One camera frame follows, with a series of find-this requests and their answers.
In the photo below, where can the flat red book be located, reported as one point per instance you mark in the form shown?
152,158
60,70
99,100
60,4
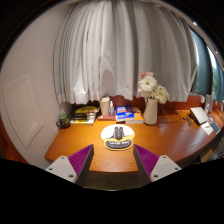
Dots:
106,117

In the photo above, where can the white wall panel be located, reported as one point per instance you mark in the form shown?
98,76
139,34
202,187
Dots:
21,110

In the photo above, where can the cream tumbler with lid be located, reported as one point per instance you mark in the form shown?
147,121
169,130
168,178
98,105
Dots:
104,107

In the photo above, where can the white flower bouquet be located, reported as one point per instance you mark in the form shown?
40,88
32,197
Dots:
148,84

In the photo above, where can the white yellow black mouse pad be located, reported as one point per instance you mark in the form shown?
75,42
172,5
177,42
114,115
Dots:
108,132

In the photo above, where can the white paper sheet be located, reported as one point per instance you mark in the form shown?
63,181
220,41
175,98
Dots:
207,128

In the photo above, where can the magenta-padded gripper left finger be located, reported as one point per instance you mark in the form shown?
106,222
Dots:
65,166

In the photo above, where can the blue book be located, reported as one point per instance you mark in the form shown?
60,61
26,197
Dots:
124,113

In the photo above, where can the dark flat phone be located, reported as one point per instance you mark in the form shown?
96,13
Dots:
215,127

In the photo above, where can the white curtain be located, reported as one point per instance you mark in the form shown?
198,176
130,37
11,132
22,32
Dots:
123,50

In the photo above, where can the black and grey computer mouse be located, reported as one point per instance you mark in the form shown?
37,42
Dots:
118,132

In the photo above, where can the small clear spray bottle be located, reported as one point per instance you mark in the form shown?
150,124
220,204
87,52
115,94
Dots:
111,110

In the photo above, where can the stack of yellow black books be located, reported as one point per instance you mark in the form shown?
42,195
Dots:
84,115

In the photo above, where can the white laptop on stand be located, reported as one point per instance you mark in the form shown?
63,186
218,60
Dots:
199,115

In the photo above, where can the dark mug with green inside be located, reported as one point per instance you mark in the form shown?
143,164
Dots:
63,121

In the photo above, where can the white ceramic vase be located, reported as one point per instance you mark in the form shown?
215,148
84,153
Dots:
150,113

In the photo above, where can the grey picture frame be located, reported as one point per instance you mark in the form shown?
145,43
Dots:
208,104

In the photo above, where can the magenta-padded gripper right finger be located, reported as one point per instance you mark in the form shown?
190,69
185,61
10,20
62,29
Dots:
161,166

